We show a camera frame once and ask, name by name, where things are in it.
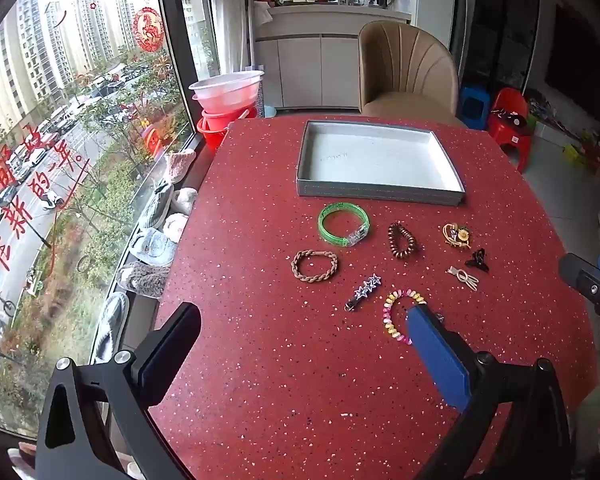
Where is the red plastic child chair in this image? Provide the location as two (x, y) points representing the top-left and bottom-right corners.
(487, 87), (535, 173)

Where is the brown spiral hair tie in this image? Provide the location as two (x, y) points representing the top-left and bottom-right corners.
(387, 222), (421, 261)

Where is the pink plastic basin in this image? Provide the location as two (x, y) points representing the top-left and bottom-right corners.
(194, 91), (261, 115)

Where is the green plastic bangle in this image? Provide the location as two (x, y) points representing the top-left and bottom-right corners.
(317, 202), (370, 247)

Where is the dark wall screen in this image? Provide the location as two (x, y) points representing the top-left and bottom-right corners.
(545, 0), (600, 126)

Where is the blue plastic stool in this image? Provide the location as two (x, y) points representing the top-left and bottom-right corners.
(457, 85), (491, 128)

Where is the white cabinet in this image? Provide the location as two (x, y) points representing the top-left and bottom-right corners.
(252, 5), (411, 110)

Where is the pile of toys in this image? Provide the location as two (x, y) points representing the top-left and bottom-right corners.
(530, 90), (600, 176)

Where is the white bow hair clip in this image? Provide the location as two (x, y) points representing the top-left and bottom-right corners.
(446, 266), (479, 292)

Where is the colourful bead bracelet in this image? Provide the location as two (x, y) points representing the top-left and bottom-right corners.
(382, 288), (428, 346)

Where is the yellow sunflower hair tie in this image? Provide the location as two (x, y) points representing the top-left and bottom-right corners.
(442, 223), (473, 248)

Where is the red plastic bucket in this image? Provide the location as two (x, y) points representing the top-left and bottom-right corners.
(196, 105), (258, 155)

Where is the brown braided hair tie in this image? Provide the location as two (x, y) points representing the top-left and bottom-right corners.
(290, 249), (340, 283)

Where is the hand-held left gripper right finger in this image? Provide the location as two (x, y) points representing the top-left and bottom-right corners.
(405, 304), (573, 480)

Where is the silver star hair clip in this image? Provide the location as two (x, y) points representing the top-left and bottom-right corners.
(344, 274), (383, 312)

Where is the row of slippers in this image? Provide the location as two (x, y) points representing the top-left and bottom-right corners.
(92, 147), (198, 363)

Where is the black claw hair clip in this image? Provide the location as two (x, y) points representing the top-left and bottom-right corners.
(465, 247), (492, 276)

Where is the red lantern window decal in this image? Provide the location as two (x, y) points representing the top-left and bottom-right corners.
(141, 122), (165, 161)

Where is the grey shallow box tray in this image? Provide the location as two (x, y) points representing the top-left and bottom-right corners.
(295, 120), (467, 207)

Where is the beige upholstered chair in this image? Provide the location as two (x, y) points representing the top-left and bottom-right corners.
(357, 21), (468, 128)

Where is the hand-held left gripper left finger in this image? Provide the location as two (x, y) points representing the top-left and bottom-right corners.
(34, 302), (202, 480)

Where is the red horse window decal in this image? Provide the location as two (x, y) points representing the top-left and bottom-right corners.
(132, 6), (167, 52)

